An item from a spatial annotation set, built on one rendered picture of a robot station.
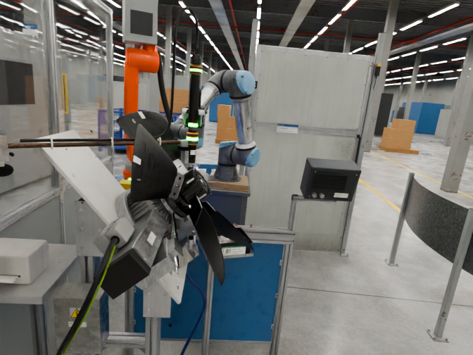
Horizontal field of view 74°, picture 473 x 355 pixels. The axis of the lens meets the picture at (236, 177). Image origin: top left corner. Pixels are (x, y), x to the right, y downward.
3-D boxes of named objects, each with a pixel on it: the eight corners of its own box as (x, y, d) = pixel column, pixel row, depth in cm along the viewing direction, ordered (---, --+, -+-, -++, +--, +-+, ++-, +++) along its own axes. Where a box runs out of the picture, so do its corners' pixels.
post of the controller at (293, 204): (288, 230, 170) (293, 195, 165) (287, 228, 173) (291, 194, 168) (293, 230, 170) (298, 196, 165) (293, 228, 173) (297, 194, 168)
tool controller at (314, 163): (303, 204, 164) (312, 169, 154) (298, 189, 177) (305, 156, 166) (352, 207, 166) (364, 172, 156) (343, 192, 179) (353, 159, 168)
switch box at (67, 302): (68, 334, 118) (65, 282, 113) (109, 334, 119) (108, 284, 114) (56, 353, 109) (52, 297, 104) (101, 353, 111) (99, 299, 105)
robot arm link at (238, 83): (243, 158, 195) (232, 67, 168) (263, 163, 186) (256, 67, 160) (231, 167, 187) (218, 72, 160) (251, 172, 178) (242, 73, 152)
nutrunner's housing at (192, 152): (188, 172, 121) (195, 44, 109) (184, 170, 124) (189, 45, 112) (197, 172, 123) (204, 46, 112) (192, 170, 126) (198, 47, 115)
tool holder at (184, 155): (182, 167, 117) (184, 141, 114) (174, 164, 122) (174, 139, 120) (203, 166, 122) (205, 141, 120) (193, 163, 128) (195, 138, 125)
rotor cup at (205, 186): (162, 198, 106) (193, 177, 105) (161, 178, 119) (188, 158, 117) (188, 224, 114) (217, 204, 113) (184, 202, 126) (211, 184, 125)
